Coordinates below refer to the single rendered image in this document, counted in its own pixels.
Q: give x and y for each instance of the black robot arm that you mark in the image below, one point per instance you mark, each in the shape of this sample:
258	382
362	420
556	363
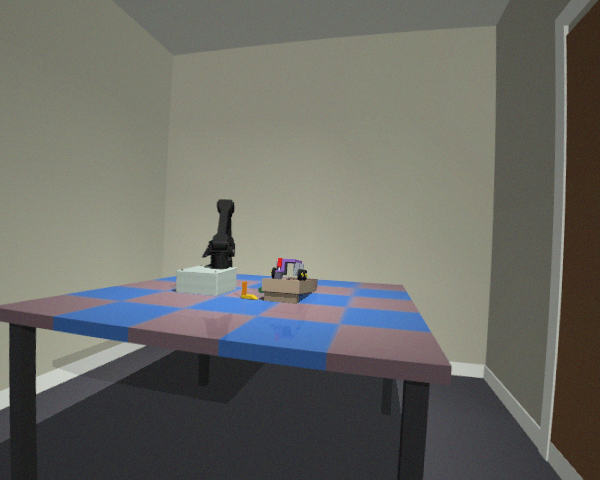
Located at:
222	242

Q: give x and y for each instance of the yellow wedge with orange handle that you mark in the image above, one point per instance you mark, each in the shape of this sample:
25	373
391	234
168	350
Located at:
244	291

